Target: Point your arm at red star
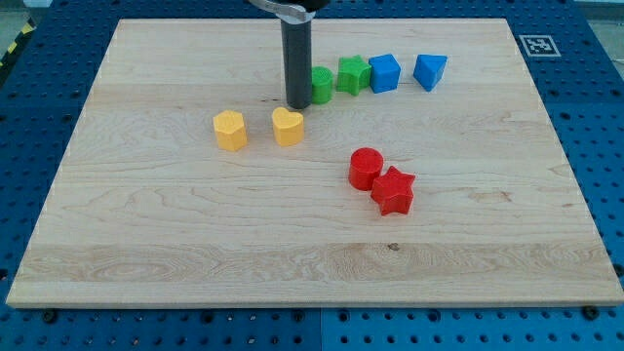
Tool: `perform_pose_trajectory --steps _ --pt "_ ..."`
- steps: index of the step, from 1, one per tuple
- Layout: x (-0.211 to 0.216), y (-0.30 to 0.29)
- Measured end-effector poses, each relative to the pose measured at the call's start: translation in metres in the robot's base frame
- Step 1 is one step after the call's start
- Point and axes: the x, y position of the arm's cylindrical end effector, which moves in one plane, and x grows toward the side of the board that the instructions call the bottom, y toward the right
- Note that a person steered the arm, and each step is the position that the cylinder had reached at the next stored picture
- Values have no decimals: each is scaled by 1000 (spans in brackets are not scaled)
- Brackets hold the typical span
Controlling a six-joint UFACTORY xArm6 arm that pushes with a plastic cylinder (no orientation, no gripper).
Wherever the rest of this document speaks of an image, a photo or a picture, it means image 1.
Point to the silver clamp on arm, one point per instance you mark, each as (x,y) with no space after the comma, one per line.
(288,12)

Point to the red star block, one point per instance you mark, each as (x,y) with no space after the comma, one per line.
(392,192)

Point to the green star block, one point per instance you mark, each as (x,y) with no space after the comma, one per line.
(353,75)

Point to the red cylinder block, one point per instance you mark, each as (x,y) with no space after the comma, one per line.
(365,166)

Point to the yellow heart block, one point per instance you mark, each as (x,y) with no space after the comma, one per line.
(288,126)

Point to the yellow hexagon block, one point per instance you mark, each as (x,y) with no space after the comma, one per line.
(230,130)

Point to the green cylinder block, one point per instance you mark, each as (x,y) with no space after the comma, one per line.
(322,80)

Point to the light wooden board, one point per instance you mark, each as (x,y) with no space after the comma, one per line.
(146,211)

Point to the blue cube block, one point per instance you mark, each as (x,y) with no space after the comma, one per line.
(385,73)

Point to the blue triangular prism block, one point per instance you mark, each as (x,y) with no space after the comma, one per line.
(429,70)

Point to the white fiducial marker tag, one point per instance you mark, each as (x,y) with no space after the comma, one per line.
(539,46)

